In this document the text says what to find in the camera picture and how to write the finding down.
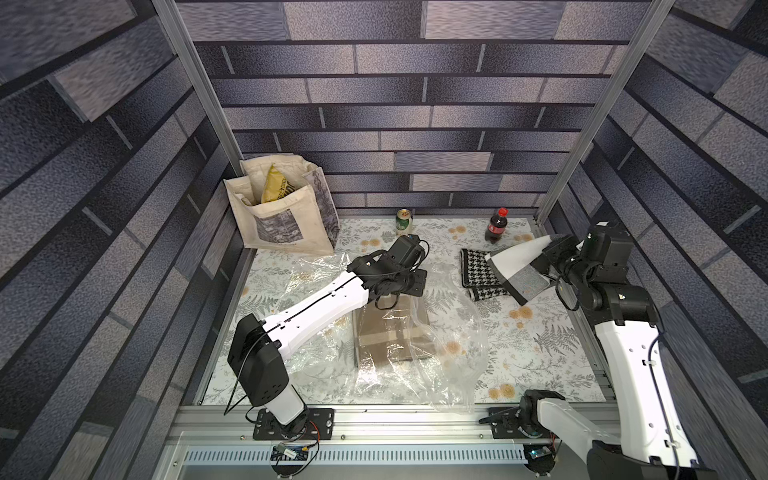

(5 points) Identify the grey white scarf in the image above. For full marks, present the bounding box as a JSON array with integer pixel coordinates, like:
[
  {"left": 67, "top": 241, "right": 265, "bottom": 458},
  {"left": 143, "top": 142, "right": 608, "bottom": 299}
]
[{"left": 485, "top": 235, "right": 554, "bottom": 306}]

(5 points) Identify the clear plastic vacuum bag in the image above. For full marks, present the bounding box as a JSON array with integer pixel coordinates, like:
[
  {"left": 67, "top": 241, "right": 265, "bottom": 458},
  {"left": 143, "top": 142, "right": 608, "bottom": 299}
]
[{"left": 239, "top": 248, "right": 490, "bottom": 415}]

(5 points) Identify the black white houndstooth scarf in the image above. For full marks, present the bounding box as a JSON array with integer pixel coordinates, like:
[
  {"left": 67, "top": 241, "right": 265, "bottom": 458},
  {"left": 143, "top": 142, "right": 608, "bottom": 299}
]
[{"left": 460, "top": 248, "right": 510, "bottom": 302}]

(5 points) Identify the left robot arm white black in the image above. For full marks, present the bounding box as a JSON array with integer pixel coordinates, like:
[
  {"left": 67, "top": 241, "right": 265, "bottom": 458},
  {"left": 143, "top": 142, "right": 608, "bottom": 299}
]
[{"left": 227, "top": 234, "right": 430, "bottom": 435}]

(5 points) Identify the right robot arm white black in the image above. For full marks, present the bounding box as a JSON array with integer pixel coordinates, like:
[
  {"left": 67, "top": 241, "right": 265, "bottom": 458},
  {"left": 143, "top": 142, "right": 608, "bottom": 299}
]
[{"left": 517, "top": 222, "right": 718, "bottom": 479}]

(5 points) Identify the brown plaid folded scarf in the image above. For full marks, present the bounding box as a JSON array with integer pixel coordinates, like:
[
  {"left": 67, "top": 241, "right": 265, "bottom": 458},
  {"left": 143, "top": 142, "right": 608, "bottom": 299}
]
[{"left": 353, "top": 295, "right": 436, "bottom": 369}]

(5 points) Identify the cream canvas tote bag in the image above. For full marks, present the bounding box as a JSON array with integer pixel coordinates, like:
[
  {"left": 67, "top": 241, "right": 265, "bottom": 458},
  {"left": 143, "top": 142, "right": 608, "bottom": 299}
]
[{"left": 223, "top": 154, "right": 340, "bottom": 255}]

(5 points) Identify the green beverage can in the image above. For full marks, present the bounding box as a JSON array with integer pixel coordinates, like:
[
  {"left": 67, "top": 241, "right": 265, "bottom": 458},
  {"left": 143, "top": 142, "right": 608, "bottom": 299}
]
[{"left": 395, "top": 209, "right": 413, "bottom": 236}]

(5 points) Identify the cola bottle red cap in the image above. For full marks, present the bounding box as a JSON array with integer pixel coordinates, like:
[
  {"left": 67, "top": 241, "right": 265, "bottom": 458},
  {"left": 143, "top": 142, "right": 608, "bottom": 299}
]
[{"left": 485, "top": 208, "right": 508, "bottom": 244}]

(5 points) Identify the yellow snack packet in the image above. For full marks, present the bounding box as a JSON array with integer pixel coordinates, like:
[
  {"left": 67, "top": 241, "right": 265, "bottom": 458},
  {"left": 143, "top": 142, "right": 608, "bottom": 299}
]
[{"left": 261, "top": 165, "right": 297, "bottom": 203}]

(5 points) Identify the right circuit board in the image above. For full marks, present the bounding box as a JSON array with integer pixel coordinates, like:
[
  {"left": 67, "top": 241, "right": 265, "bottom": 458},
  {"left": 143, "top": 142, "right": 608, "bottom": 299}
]
[{"left": 523, "top": 445, "right": 556, "bottom": 477}]

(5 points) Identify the circuit board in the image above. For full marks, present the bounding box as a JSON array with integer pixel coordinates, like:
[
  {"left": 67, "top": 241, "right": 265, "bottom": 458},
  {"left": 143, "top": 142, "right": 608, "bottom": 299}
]
[
  {"left": 523, "top": 445, "right": 556, "bottom": 477},
  {"left": 270, "top": 443, "right": 310, "bottom": 463}
]

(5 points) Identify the left circuit board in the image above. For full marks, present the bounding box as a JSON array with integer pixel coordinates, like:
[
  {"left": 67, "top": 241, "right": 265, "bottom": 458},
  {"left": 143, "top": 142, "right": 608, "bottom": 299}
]
[{"left": 270, "top": 443, "right": 310, "bottom": 463}]

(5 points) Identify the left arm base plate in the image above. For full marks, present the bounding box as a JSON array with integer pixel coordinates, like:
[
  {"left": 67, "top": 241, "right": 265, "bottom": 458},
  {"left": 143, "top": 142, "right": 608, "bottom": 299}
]
[{"left": 252, "top": 408, "right": 336, "bottom": 441}]

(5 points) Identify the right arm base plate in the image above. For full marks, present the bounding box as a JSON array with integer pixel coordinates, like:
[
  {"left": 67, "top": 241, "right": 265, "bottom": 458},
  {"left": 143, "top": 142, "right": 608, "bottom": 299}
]
[{"left": 478, "top": 407, "right": 553, "bottom": 440}]

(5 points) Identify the aluminium front rail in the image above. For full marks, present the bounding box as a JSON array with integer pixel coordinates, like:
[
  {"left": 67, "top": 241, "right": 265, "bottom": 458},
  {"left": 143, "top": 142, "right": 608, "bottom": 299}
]
[{"left": 170, "top": 403, "right": 658, "bottom": 446}]

